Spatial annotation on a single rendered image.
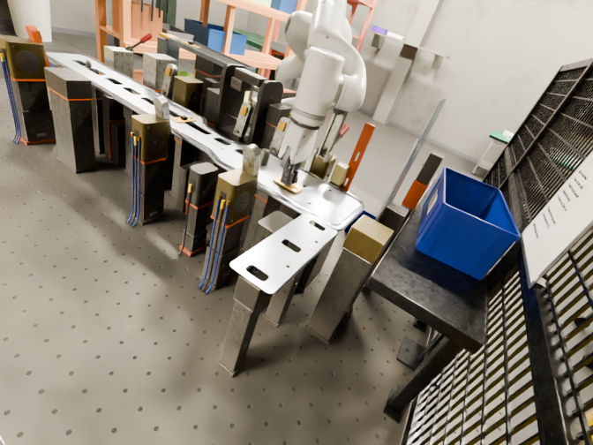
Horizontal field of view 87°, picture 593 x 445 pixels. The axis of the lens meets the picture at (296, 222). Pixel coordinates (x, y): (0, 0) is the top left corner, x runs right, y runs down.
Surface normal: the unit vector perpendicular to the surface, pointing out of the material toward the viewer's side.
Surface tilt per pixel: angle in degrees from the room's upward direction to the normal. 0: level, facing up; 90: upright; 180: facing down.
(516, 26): 90
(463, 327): 0
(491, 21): 90
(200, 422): 0
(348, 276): 90
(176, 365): 0
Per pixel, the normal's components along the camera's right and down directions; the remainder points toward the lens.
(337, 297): -0.51, 0.35
